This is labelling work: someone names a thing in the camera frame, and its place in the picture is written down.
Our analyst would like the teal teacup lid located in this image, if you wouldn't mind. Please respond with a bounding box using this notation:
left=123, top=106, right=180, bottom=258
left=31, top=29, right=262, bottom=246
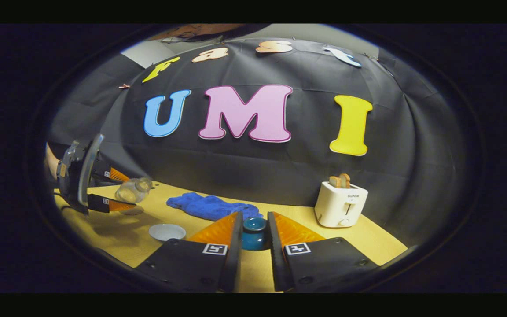
left=241, top=217, right=268, bottom=251

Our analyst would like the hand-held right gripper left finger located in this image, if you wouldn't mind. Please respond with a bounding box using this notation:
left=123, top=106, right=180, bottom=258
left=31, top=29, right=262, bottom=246
left=135, top=211, right=244, bottom=293

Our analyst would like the white toaster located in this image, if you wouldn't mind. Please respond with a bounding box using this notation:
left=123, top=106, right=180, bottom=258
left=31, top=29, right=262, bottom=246
left=314, top=181, right=368, bottom=228

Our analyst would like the teal teacup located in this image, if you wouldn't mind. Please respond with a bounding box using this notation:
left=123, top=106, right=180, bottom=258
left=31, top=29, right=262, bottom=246
left=148, top=223, right=187, bottom=242

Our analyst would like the blue towel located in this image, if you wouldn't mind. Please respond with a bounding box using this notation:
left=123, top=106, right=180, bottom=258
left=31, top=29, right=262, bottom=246
left=166, top=192, right=264, bottom=222

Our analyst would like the black backdrop cloth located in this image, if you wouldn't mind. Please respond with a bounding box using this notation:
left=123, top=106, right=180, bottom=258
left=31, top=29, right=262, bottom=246
left=47, top=37, right=470, bottom=247

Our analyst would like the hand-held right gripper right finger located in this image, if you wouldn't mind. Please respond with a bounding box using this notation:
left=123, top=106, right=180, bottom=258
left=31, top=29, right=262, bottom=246
left=268, top=211, right=379, bottom=293

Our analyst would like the toasted bread slice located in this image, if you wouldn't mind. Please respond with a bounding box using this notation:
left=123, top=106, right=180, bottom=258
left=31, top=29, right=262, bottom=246
left=329, top=173, right=351, bottom=189

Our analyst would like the clear plastic water bottle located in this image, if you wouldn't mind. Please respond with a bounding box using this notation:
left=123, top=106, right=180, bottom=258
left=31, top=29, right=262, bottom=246
left=115, top=177, right=154, bottom=204

